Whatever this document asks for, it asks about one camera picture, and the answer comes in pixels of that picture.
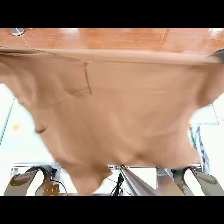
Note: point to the brown shirt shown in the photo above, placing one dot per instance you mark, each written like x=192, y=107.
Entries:
x=126, y=110

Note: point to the small grey object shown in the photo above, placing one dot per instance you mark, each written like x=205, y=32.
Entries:
x=18, y=31

